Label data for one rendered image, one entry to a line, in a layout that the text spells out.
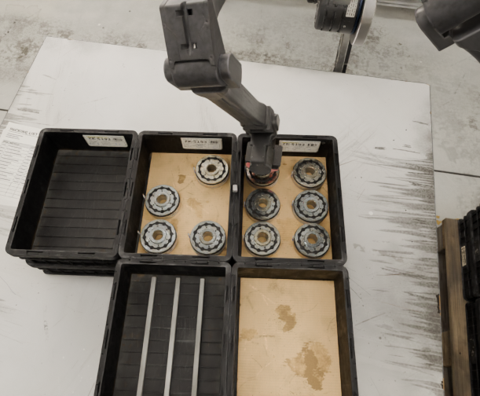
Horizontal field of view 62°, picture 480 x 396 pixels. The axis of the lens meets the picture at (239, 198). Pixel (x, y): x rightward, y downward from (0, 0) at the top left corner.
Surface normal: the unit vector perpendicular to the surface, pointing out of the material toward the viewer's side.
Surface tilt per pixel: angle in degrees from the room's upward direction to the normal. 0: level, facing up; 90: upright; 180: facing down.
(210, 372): 0
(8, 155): 0
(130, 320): 0
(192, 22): 56
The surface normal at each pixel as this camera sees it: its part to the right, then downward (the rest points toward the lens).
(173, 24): -0.28, 0.47
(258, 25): 0.00, -0.43
